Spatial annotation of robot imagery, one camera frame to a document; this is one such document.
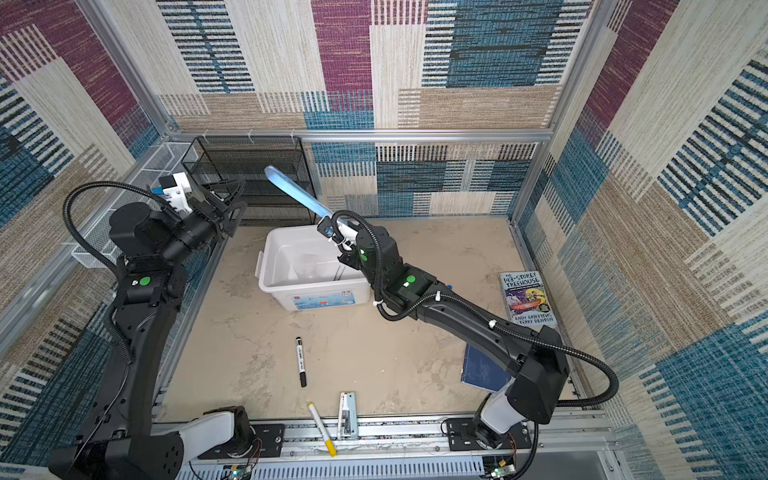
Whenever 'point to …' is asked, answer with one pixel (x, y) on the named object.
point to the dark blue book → (480, 370)
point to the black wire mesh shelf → (242, 162)
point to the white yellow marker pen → (328, 440)
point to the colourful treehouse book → (526, 301)
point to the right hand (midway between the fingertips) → (353, 225)
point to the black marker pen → (301, 361)
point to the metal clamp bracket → (347, 418)
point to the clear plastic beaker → (305, 264)
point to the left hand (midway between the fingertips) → (246, 188)
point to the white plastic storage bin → (276, 274)
